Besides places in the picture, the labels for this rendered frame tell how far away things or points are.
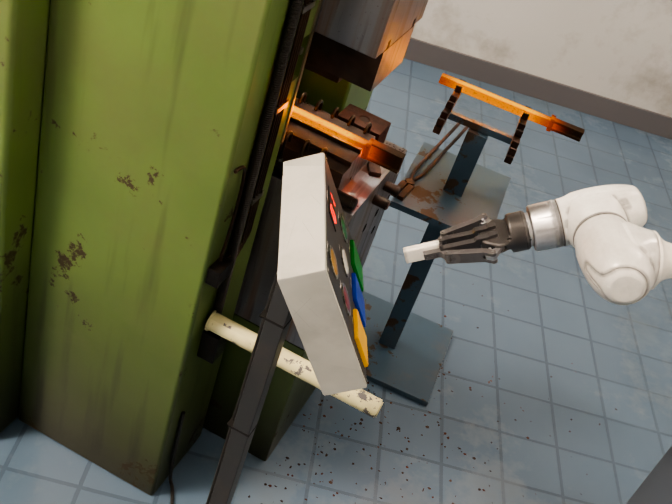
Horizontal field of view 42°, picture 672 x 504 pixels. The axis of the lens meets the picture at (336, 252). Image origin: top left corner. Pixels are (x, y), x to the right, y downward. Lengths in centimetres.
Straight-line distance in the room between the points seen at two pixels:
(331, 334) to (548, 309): 221
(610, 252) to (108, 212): 105
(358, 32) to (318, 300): 63
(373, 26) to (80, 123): 63
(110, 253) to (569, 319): 209
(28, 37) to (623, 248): 116
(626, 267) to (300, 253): 53
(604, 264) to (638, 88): 380
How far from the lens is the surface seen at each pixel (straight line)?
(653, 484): 252
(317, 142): 208
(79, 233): 206
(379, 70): 190
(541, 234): 167
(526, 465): 297
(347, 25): 183
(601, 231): 158
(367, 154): 209
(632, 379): 352
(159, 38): 171
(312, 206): 151
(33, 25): 183
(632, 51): 518
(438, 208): 259
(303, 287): 140
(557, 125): 269
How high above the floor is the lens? 205
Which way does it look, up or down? 37 degrees down
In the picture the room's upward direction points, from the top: 19 degrees clockwise
